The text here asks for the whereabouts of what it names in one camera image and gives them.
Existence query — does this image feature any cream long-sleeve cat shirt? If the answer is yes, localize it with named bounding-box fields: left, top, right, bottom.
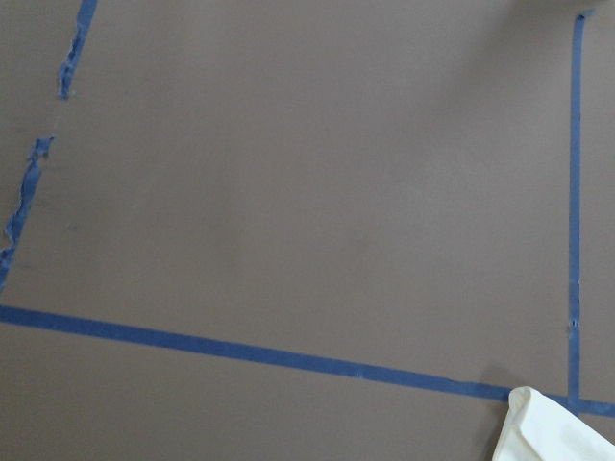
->
left=492, top=386, right=614, bottom=461

